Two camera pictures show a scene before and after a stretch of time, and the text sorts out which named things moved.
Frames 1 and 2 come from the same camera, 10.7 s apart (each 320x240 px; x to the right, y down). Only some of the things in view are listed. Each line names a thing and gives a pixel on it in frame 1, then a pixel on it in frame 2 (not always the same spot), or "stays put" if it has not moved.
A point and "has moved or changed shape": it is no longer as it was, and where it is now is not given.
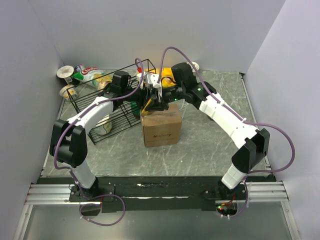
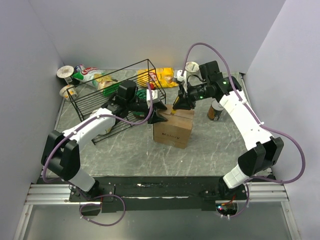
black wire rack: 119,84 stays put
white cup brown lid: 65,71 stays put
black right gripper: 155,105 to 185,101
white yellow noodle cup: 69,92 stays put
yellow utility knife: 144,111 has moved or changed shape
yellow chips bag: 167,80 stays put
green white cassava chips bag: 97,78 stays put
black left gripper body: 137,96 to 138,106
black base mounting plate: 118,194 stays put
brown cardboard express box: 162,127 has moved or changed shape
